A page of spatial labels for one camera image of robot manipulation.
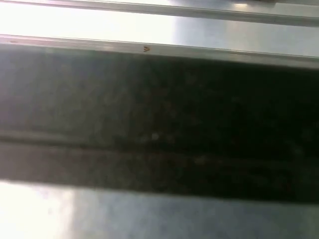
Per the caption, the black open PC case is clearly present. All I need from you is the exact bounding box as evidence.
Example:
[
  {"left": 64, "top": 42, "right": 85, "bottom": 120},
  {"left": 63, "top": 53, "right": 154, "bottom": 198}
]
[{"left": 0, "top": 43, "right": 319, "bottom": 239}]

